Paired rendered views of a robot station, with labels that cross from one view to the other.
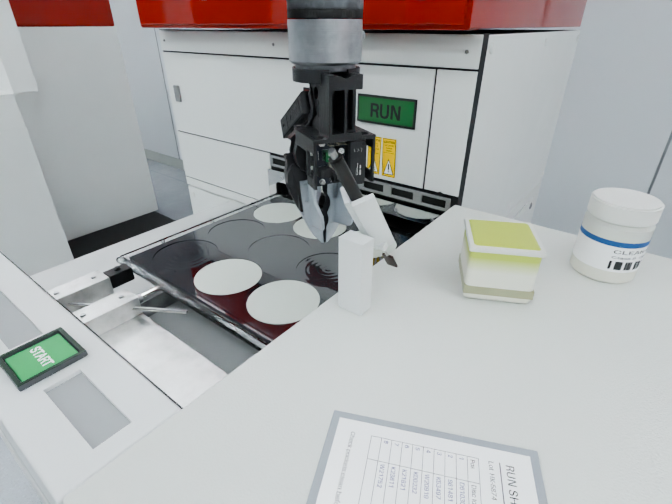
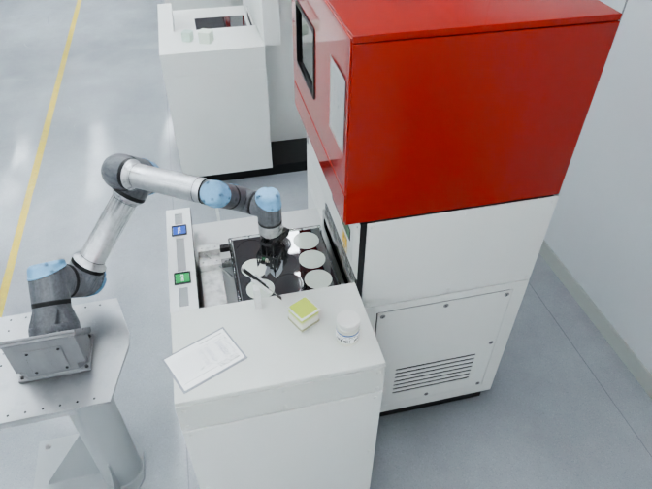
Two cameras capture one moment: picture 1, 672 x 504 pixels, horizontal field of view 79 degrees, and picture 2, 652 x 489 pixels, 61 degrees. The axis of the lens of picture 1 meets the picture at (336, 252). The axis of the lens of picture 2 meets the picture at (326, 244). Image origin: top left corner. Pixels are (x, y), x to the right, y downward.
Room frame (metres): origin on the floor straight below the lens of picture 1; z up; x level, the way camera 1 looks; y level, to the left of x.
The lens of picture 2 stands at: (-0.48, -0.96, 2.34)
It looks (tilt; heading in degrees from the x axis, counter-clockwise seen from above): 42 degrees down; 38
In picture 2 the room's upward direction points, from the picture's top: 1 degrees clockwise
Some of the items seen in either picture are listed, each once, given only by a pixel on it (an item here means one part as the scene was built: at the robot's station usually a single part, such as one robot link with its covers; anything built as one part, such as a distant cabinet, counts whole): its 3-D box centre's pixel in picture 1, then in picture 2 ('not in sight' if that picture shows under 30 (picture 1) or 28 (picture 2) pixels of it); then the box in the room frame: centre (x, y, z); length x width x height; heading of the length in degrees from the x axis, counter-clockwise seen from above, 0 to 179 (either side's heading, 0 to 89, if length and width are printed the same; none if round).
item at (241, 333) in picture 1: (186, 300); (235, 272); (0.46, 0.21, 0.90); 0.38 x 0.01 x 0.01; 52
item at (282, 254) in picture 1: (279, 249); (283, 264); (0.60, 0.10, 0.90); 0.34 x 0.34 x 0.01; 52
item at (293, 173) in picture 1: (304, 175); not in sight; (0.47, 0.04, 1.07); 0.05 x 0.02 x 0.09; 114
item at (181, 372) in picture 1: (141, 356); (212, 284); (0.38, 0.25, 0.87); 0.36 x 0.08 x 0.03; 52
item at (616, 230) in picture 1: (613, 235); (347, 328); (0.43, -0.33, 1.01); 0.07 x 0.07 x 0.10
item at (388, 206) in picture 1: (345, 209); (337, 252); (0.78, -0.02, 0.89); 0.44 x 0.02 x 0.10; 52
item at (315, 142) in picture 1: (329, 127); (271, 247); (0.46, 0.01, 1.13); 0.09 x 0.08 x 0.12; 24
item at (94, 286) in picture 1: (78, 292); (209, 249); (0.48, 0.37, 0.89); 0.08 x 0.03 x 0.03; 142
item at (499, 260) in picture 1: (496, 260); (303, 314); (0.39, -0.18, 1.00); 0.07 x 0.07 x 0.07; 79
